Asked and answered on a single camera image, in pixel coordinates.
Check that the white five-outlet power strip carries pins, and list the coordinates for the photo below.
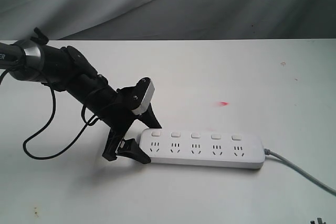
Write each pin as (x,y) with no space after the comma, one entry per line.
(203,148)

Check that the grey backdrop cloth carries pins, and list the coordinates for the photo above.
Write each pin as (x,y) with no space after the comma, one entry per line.
(168,19)

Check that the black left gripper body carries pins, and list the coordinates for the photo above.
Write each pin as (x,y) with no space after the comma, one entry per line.
(113,107)

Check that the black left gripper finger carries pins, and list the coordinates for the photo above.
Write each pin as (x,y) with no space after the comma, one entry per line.
(149,119)
(130,149)

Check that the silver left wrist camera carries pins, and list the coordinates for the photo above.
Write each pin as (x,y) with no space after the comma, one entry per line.
(141,96)

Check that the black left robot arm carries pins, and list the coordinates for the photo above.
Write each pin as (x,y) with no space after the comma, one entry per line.
(67,69)

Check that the black object at bottom edge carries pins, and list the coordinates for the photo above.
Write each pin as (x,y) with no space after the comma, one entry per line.
(317,221)

